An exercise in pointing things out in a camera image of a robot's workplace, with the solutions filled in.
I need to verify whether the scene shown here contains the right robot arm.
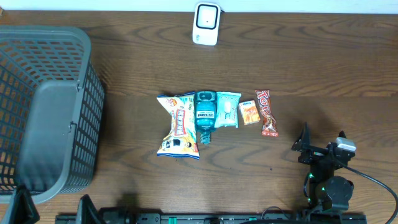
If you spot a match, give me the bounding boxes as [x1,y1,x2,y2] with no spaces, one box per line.
[292,124,356,223]

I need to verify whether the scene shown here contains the teal mouthwash bottle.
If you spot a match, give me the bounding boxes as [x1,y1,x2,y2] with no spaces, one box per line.
[195,91,217,144]

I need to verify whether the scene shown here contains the yellow noodle snack bag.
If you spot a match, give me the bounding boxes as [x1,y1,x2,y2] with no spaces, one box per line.
[157,92,200,159]

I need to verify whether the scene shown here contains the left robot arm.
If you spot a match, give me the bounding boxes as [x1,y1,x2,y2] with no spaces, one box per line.
[1,185,134,224]

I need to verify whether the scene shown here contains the red chocolate bar wrapper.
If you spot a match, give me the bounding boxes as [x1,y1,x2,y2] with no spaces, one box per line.
[255,90,279,137]

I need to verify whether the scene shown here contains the grey plastic basket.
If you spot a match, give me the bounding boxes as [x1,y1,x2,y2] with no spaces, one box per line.
[1,25,104,203]

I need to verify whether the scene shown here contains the orange tissue pack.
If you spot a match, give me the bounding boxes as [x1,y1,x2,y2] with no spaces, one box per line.
[238,100,261,125]

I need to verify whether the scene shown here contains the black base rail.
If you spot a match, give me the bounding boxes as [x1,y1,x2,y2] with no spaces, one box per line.
[55,212,368,224]

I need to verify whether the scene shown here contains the white barcode scanner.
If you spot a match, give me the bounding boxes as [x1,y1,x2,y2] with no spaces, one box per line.
[192,2,221,46]

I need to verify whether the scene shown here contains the black cable right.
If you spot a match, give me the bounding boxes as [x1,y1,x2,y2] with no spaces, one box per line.
[338,161,398,223]

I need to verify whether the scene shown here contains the teal wet wipes pack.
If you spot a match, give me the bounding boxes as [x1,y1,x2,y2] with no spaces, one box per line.
[215,91,241,128]

